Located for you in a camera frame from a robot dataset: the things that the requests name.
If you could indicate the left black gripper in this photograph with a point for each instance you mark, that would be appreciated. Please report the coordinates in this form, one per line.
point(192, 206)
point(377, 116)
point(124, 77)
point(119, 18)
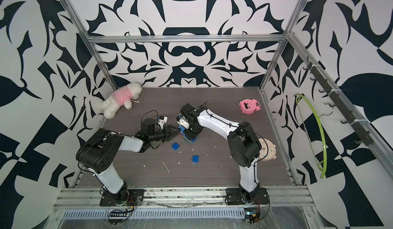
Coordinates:
point(166, 134)

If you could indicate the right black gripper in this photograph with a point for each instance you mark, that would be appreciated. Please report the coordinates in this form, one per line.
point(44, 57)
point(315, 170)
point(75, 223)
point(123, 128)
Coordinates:
point(190, 135)

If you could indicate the small dark blue lego brick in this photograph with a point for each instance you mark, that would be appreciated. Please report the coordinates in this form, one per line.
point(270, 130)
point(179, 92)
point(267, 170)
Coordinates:
point(175, 146)

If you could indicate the light blue long lego brick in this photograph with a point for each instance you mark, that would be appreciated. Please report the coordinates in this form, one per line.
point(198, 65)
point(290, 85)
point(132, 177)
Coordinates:
point(189, 140)

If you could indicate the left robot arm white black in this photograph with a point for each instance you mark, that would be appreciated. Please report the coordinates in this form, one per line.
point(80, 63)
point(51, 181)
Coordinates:
point(99, 152)

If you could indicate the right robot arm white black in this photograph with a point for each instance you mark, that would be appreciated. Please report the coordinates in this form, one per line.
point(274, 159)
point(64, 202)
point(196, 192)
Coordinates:
point(244, 145)

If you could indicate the white plush toy pink shirt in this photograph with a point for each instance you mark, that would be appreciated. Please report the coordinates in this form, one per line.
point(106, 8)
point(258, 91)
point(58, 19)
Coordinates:
point(122, 97)

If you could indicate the pink pig alarm clock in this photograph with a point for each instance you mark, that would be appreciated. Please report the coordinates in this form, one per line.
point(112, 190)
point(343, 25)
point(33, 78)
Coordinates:
point(249, 106)

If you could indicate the beige round clock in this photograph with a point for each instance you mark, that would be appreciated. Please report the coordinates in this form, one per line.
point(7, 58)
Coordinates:
point(268, 150)

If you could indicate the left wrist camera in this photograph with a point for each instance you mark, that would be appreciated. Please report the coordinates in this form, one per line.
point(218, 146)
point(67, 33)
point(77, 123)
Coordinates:
point(162, 120)

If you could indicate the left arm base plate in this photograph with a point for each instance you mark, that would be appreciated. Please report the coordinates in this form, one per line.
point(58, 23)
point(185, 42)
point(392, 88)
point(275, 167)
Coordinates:
point(123, 198)

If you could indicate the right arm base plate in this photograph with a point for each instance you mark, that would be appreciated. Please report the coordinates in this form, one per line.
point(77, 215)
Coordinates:
point(239, 196)

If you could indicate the white vented cable duct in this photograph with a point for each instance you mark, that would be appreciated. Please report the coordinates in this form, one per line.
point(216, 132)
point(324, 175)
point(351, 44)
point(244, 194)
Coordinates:
point(157, 213)

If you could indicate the black wall hook rack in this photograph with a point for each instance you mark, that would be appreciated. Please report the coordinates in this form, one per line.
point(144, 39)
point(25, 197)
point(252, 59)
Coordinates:
point(363, 99)

